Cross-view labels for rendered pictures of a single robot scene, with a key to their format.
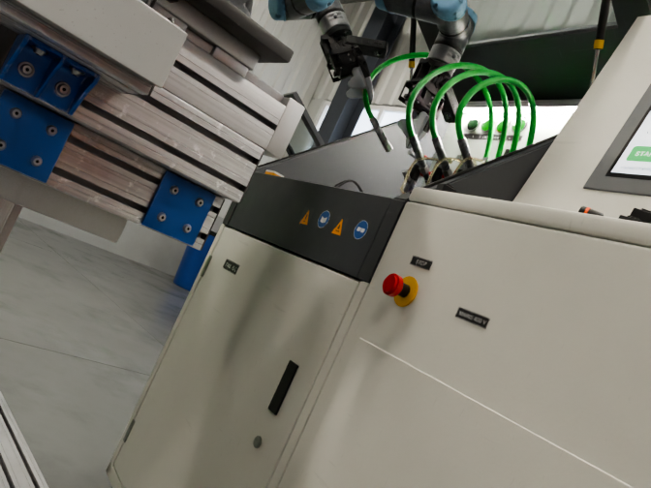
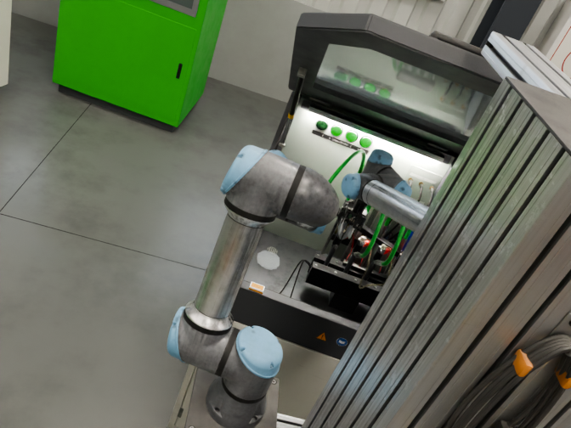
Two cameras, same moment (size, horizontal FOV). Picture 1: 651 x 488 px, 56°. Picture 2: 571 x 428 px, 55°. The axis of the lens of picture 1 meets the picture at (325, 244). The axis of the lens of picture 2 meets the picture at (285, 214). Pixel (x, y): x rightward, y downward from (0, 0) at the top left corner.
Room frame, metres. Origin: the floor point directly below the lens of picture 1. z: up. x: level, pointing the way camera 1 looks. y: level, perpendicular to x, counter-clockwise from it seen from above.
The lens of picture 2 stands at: (0.86, 1.44, 2.19)
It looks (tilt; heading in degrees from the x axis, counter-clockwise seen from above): 32 degrees down; 300
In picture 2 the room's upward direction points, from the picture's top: 22 degrees clockwise
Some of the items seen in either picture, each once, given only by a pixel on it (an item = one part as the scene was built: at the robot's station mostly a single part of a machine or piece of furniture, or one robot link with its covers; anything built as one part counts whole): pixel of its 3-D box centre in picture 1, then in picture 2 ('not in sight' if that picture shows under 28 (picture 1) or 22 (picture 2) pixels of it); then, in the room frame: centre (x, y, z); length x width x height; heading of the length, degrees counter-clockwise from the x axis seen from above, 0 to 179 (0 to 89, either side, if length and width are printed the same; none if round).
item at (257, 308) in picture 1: (214, 390); (270, 402); (1.38, 0.09, 0.44); 0.65 x 0.02 x 0.68; 32
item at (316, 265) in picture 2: not in sight; (348, 288); (1.41, -0.19, 0.91); 0.34 x 0.10 x 0.15; 32
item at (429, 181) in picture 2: not in sight; (409, 204); (1.45, -0.48, 1.20); 0.13 x 0.03 x 0.31; 32
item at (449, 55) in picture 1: (444, 60); not in sight; (1.48, -0.08, 1.37); 0.08 x 0.08 x 0.05
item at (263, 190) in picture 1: (301, 218); (308, 326); (1.39, 0.07, 0.87); 0.62 x 0.04 x 0.16; 32
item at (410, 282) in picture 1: (397, 287); not in sight; (0.98, -0.13, 0.80); 0.05 x 0.04 x 0.05; 32
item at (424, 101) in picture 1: (427, 88); (357, 207); (1.47, -0.07, 1.29); 0.09 x 0.08 x 0.12; 122
